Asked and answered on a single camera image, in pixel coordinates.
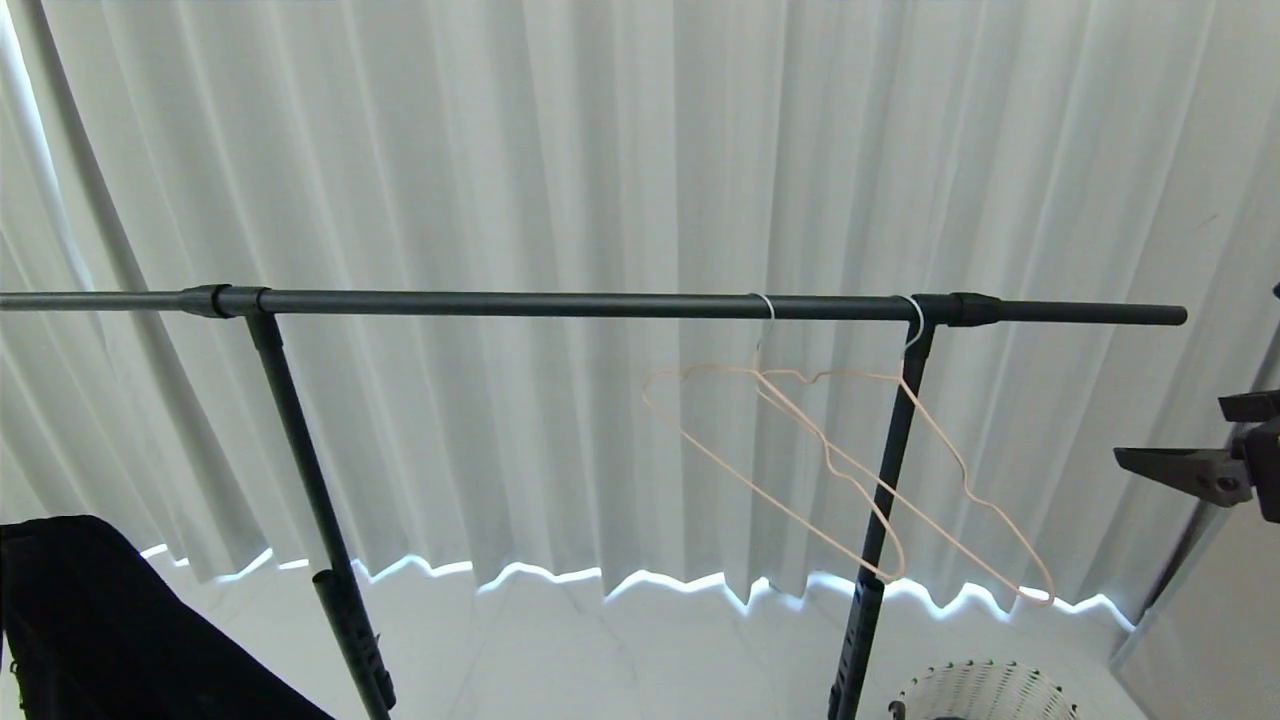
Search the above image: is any white laundry basket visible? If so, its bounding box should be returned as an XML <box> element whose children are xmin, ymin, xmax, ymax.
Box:
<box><xmin>888</xmin><ymin>660</ymin><xmax>1083</xmax><ymax>720</ymax></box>

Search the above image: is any black short-sleeved shirt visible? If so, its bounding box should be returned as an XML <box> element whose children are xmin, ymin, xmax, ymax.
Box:
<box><xmin>0</xmin><ymin>515</ymin><xmax>336</xmax><ymax>720</ymax></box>

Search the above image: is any black clothes rack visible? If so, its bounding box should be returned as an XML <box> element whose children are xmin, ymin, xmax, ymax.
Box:
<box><xmin>0</xmin><ymin>283</ymin><xmax>1189</xmax><ymax>720</ymax></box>

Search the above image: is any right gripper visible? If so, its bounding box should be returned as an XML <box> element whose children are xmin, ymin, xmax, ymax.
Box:
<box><xmin>1114</xmin><ymin>388</ymin><xmax>1280</xmax><ymax>524</ymax></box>

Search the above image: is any pink clothes hanger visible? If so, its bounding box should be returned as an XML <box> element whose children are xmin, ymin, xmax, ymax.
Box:
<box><xmin>642</xmin><ymin>293</ymin><xmax>908</xmax><ymax>584</ymax></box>
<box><xmin>757</xmin><ymin>296</ymin><xmax>1057</xmax><ymax>608</ymax></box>

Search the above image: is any white curtain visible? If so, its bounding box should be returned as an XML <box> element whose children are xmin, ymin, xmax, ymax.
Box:
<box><xmin>0</xmin><ymin>0</ymin><xmax>1280</xmax><ymax>626</ymax></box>

